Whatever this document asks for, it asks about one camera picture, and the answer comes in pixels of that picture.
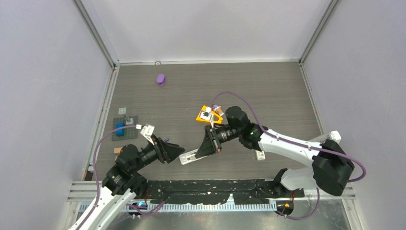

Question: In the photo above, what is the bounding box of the purple plastic cap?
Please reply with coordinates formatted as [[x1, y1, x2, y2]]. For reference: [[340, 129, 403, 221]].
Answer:
[[156, 74, 166, 86]]

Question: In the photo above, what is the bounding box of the wooden block upper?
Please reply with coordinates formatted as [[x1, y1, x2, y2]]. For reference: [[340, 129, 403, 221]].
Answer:
[[113, 147, 122, 154]]

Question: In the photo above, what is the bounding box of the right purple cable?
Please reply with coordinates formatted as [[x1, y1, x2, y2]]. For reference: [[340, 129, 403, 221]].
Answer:
[[211, 92, 367, 183]]

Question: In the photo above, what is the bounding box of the blue lego brick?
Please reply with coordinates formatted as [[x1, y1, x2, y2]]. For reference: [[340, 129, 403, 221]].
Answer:
[[115, 122, 125, 137]]

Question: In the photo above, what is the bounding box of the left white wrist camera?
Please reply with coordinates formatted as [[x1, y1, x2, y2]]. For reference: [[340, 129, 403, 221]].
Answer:
[[135, 124, 155, 145]]

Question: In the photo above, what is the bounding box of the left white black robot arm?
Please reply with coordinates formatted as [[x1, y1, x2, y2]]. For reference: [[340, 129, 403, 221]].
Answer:
[[71, 135, 185, 230]]

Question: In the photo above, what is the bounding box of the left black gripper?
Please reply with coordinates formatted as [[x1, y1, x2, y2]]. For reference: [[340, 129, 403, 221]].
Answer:
[[131, 134, 184, 173]]

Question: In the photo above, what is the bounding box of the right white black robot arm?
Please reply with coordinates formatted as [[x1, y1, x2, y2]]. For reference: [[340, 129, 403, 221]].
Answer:
[[195, 106, 355, 197]]

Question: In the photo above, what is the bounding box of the white remote battery cover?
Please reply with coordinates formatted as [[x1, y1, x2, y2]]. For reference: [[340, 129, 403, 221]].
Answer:
[[186, 154, 196, 161]]

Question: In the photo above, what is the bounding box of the white remote control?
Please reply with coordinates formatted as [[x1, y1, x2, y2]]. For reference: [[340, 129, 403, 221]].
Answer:
[[179, 149, 199, 165], [255, 150, 266, 161]]

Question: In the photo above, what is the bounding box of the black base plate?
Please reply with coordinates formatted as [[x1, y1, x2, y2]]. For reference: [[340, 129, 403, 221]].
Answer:
[[140, 179, 305, 205]]

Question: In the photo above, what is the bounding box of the grey lego baseplate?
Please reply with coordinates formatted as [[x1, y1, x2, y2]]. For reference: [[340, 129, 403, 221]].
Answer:
[[112, 115, 138, 141]]

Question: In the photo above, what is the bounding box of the small grey sticker tile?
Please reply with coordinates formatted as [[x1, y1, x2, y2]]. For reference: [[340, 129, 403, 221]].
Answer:
[[118, 107, 126, 115]]

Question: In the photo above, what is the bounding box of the yellow triangular toy block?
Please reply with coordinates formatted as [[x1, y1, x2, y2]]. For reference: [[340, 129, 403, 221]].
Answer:
[[195, 105, 223, 125]]

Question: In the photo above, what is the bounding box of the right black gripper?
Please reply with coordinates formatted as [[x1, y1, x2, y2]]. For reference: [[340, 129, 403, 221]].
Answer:
[[196, 125, 241, 159]]

